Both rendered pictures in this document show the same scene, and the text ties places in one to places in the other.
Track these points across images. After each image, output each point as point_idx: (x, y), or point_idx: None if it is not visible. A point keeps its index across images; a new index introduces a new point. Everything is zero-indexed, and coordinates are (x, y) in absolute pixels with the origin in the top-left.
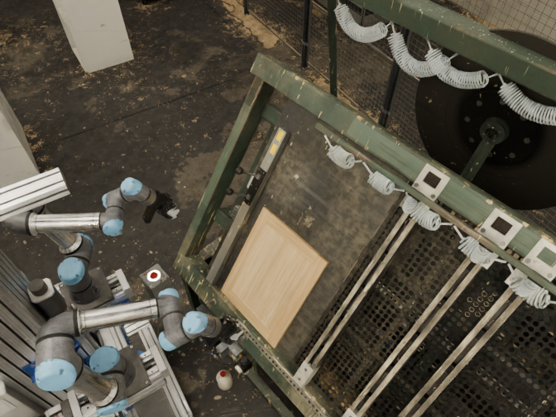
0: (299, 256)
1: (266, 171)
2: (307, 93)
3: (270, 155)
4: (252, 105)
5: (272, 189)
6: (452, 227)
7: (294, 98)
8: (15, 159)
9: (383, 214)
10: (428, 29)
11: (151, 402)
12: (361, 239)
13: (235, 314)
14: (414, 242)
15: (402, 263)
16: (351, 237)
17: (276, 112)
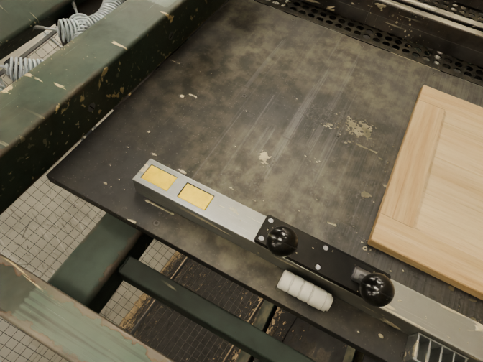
0: (447, 138)
1: (264, 215)
2: (57, 67)
3: (215, 205)
4: (34, 274)
5: (310, 223)
6: (282, 323)
7: (59, 95)
8: None
9: (301, 21)
10: (24, 8)
11: None
12: (352, 45)
13: None
14: (314, 347)
15: (347, 345)
16: (355, 58)
17: (85, 241)
